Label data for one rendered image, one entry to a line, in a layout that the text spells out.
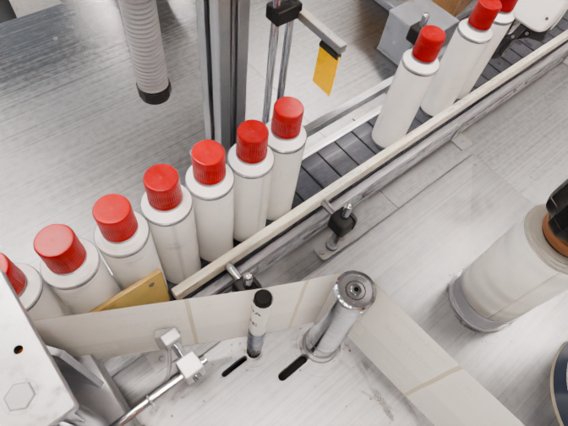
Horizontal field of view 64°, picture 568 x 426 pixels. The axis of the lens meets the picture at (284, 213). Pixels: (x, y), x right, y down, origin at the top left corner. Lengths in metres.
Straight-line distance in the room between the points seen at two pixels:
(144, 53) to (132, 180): 0.33
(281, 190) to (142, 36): 0.25
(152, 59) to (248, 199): 0.18
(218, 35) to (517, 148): 0.60
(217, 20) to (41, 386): 0.40
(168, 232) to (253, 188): 0.11
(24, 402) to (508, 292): 0.47
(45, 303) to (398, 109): 0.51
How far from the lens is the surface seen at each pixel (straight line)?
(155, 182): 0.43
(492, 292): 0.58
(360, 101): 0.70
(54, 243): 0.42
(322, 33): 0.51
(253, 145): 0.46
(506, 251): 0.54
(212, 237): 0.54
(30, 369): 0.32
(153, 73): 0.48
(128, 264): 0.47
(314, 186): 0.68
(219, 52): 0.57
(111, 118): 0.84
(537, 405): 0.67
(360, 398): 0.58
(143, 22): 0.44
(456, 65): 0.77
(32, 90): 0.92
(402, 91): 0.67
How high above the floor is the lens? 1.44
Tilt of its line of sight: 59 degrees down
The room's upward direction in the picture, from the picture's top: 11 degrees clockwise
